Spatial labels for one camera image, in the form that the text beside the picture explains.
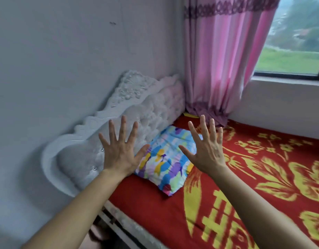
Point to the white tufted headboard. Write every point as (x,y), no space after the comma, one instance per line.
(138,111)

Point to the person's left thumb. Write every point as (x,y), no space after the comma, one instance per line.
(142,153)

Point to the white bed frame rail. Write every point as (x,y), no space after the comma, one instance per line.
(128,225)

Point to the person's left middle finger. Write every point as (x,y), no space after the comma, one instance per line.
(122,128)

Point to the person's right middle finger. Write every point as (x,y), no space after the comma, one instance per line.
(204,127)

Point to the person's left hand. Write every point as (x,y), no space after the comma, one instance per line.
(119,155)

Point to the person's left little finger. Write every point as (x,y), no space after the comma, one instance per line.
(103,141)

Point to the person's right forearm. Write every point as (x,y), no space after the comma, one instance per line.
(255,212)

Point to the person's left forearm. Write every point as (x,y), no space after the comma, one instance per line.
(79,212)

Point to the red yellow floral bed sheet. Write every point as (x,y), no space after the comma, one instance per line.
(253,178)

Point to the person's right hand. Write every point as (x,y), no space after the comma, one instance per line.
(207,152)

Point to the person's right little finger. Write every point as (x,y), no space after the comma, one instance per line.
(220,135)

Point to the pink curtain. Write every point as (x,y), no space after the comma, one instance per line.
(219,57)

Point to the colourful patterned pillow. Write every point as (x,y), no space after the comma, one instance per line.
(166,163)

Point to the dark framed window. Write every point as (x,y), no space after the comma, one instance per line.
(294,38)

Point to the person's right thumb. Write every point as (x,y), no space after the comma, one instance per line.
(186,152)

